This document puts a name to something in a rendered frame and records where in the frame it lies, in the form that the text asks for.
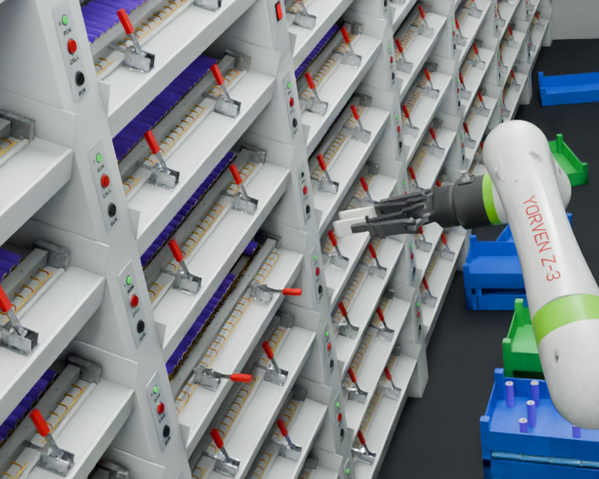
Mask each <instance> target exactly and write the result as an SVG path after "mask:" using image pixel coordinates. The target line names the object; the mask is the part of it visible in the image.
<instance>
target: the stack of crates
mask: <svg viewBox="0 0 599 479"><path fill-rule="evenodd" d="M514 309H515V311H514V314H513V318H512V323H511V327H510V329H509V333H508V336H507V338H504V339H503V342H502V344H503V360H504V374H505V377H514V378H527V379H539V380H546V379H545V376H544V373H543V369H542V365H541V361H540V357H539V353H538V350H537V346H536V342H535V337H534V333H533V328H532V324H531V316H530V310H529V307H524V299H523V298H516V299H515V302H514Z"/></svg>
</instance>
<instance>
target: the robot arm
mask: <svg viewBox="0 0 599 479"><path fill-rule="evenodd" d="M482 156H483V162H484V164H485V167H486V169H487V171H488V174H483V175H477V176H476V175H469V176H468V174H467V171H466V170H462V171H461V174H462V177H460V178H459V179H457V180H456V181H455V183H454V184H450V185H444V186H439V187H437V188H436V189H435V190H434V193H433V195H432V191H431V188H426V189H423V190H421V191H418V192H414V193H409V194H404V195H400V196H395V197H391V198H386V199H382V200H380V201H379V202H380V203H378V204H375V205H374V206H369V207H363V208H358V209H352V210H346V211H340V212H339V213H338V215H339V218H340V220H337V221H334V222H333V225H334V228H335V231H336V234H337V236H338V237H341V236H348V235H354V234H359V233H366V232H369V234H370V237H371V238H376V237H384V236H392V235H401V234H414V235H415V234H418V233H419V229H418V228H419V227H420V226H421V225H427V224H430V223H433V222H436V223H437V224H439V226H440V227H442V228H449V227H456V226H460V225H461V226H462V227H463V228H464V229H465V230H468V229H474V228H479V230H482V229H483V228H482V227H487V226H493V225H499V224H506V223H508V224H509V225H510V228H511V231H512V236H513V239H514V243H515V247H516V250H517V254H518V257H519V261H520V266H521V270H522V275H523V279H524V284H525V289H526V295H527V301H528V305H529V310H530V316H531V324H532V328H533V333H534V337H535V342H536V346H537V350H538V353H539V357H540V361H541V365H542V369H543V373H544V376H545V379H546V383H547V386H548V390H549V393H550V397H551V402H552V404H553V406H554V407H555V408H556V410H557V411H558V412H559V414H560V415H561V416H562V417H563V418H564V419H566V420H567V421H568V422H570V423H571V424H572V425H574V426H576V427H579V428H582V429H586V430H599V288H598V286H597V284H596V282H595V280H594V278H593V276H592V274H591V272H590V269H589V267H588V265H587V263H586V261H585V259H584V257H583V255H582V252H581V250H580V248H579V246H578V243H577V241H576V238H575V236H574V235H573V232H572V229H571V227H570V222H569V220H568V217H567V214H566V211H565V210H566V209H567V207H568V205H569V203H570V196H571V187H570V180H569V178H568V176H567V175H566V173H565V172H564V171H563V169H562V168H561V167H560V166H559V164H558V163H557V161H556V160H555V158H554V157H553V156H552V154H551V149H550V147H549V143H548V141H547V138H546V137H545V135H544V134H543V132H542V131H541V130H540V129H539V128H538V127H537V126H535V125H533V124H531V123H528V122H525V121H519V120H513V121H507V122H505V123H503V124H500V125H498V126H497V127H495V128H494V129H493V130H492V131H491V132H490V134H489V135H488V137H487V138H486V140H485V143H484V145H483V151H482ZM387 202H388V203H387ZM408 216H409V217H408Z"/></svg>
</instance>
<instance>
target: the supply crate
mask: <svg viewBox="0 0 599 479"><path fill-rule="evenodd" d="M533 380H536V381H538V383H539V403H540V405H539V406H538V407H535V419H536V426H535V427H529V426H528V433H523V432H520V430H519V419H520V418H526V419H527V420H528V414H527V401H529V400H531V382H532V381H533ZM507 381H511V382H512V383H513V394H514V407H512V408H509V407H507V401H506V387H505V383H506V382H507ZM479 422H480V435H481V447H482V450H498V451H507V452H517V453H526V454H536V455H546V456H555V457H565V458H574V459H584V460H593V461H599V430H586V429H582V428H581V438H574V437H572V424H571V423H570V422H568V421H567V420H566V419H564V418H563V417H562V416H561V415H560V414H559V412H558V411H557V410H556V408H555V407H554V406H553V404H552V402H551V397H550V393H549V390H548V386H547V383H546V380H539V379H527V378H514V377H504V369H499V368H495V371H494V384H493V390H492V393H491V396H490V400H489V403H488V407H487V410H486V412H485V416H481V418H480V421H479Z"/></svg>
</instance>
